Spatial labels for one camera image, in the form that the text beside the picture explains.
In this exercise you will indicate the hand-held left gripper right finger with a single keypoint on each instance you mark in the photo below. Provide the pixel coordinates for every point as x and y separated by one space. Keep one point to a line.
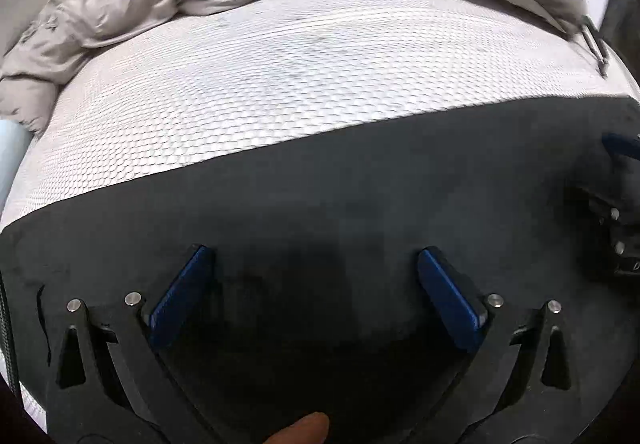
450 299

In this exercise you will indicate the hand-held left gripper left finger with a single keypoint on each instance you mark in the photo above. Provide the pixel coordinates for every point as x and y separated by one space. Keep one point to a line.
182 294

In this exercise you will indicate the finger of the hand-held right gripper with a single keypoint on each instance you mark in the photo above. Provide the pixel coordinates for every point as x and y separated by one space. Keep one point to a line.
620 144

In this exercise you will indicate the black pants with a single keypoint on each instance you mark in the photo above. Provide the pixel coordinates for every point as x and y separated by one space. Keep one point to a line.
320 204

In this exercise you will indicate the person's left hand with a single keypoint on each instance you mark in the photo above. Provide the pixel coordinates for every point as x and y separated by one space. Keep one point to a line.
300 429

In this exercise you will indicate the light blue pillow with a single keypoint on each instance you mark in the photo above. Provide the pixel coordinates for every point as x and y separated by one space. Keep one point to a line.
12 159

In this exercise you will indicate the white honeycomb-patterned bed sheet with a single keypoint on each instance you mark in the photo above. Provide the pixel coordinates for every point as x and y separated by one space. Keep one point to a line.
300 74

